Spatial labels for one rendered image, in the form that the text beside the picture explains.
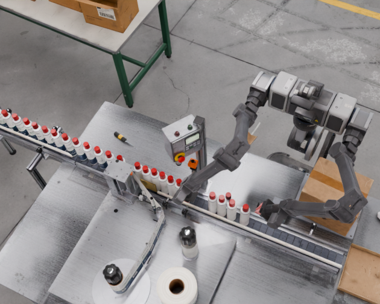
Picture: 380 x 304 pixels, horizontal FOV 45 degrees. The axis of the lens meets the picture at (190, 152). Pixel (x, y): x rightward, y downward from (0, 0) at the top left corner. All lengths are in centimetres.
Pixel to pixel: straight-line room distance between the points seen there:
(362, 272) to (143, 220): 121
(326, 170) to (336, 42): 238
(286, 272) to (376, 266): 48
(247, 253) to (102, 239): 81
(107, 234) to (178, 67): 221
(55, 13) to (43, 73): 86
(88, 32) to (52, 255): 179
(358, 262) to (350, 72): 226
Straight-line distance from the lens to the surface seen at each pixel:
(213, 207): 256
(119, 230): 266
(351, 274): 266
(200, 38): 469
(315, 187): 249
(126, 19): 369
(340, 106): 228
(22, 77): 475
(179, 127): 222
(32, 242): 283
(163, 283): 237
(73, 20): 391
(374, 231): 279
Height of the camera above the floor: 329
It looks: 58 degrees down
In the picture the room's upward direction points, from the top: 6 degrees counter-clockwise
